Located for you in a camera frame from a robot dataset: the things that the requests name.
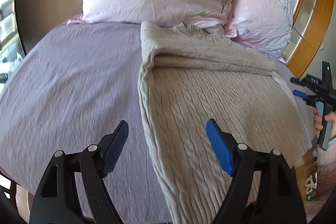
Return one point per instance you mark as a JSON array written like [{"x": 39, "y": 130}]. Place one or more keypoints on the window with dark frame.
[{"x": 12, "y": 49}]

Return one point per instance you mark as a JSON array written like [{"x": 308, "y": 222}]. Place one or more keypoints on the lilac bed sheet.
[{"x": 74, "y": 87}]

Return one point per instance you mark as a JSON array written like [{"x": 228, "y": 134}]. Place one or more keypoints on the right pink floral pillow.
[{"x": 262, "y": 24}]

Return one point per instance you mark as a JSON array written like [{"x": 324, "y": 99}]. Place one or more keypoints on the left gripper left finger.
[{"x": 57, "y": 200}]

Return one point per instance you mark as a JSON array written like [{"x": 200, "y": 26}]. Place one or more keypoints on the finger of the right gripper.
[
  {"x": 300, "y": 82},
  {"x": 310, "y": 100}
]

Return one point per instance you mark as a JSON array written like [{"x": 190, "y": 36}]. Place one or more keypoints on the pink fluffy sleeve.
[{"x": 325, "y": 171}]

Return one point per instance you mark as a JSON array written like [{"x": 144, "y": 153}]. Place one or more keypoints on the wooden headboard frame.
[{"x": 307, "y": 11}]

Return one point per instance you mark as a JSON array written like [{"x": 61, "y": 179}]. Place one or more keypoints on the black camera box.
[{"x": 326, "y": 74}]

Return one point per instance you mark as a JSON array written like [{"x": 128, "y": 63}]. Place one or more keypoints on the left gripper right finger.
[{"x": 263, "y": 188}]

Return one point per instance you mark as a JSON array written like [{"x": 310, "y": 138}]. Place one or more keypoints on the beige cable knit sweater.
[{"x": 188, "y": 77}]

